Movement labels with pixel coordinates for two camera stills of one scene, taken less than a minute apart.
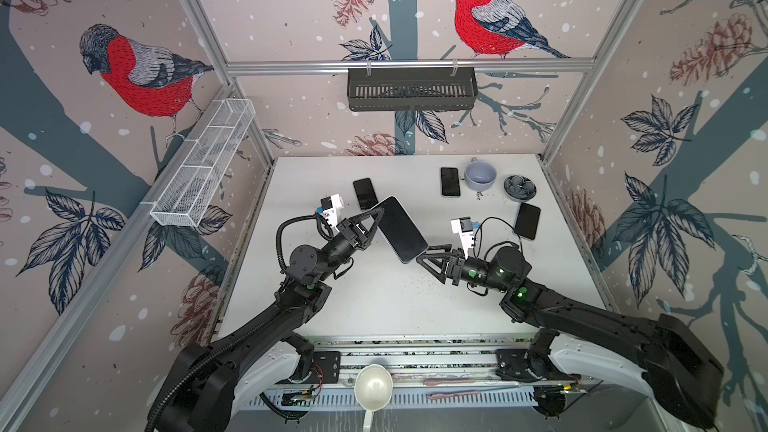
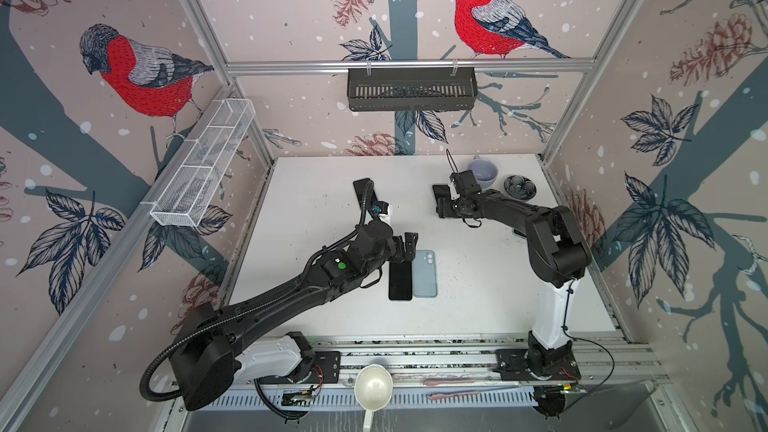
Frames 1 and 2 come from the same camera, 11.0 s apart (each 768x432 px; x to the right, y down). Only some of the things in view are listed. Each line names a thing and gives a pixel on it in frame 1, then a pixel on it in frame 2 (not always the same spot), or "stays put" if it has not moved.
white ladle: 373,389 stays put
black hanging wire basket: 385,89 stays put
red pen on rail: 451,394 stays put
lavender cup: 479,175 stays put
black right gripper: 455,264 to 446,205
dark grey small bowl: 519,188 stays put
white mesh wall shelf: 187,198 stays put
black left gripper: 351,236 to 410,246
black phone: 400,230 to 400,280
